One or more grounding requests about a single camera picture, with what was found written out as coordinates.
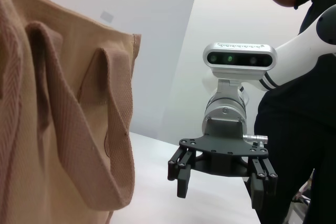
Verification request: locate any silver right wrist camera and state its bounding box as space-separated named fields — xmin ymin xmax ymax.
xmin=202 ymin=42 xmax=278 ymax=81

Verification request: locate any khaki canvas food bag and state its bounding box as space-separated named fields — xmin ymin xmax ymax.
xmin=0 ymin=0 xmax=142 ymax=224

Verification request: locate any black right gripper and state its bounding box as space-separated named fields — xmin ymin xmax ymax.
xmin=167 ymin=118 xmax=279 ymax=210

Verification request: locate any person in black clothes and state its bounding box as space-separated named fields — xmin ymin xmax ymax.
xmin=254 ymin=0 xmax=336 ymax=224

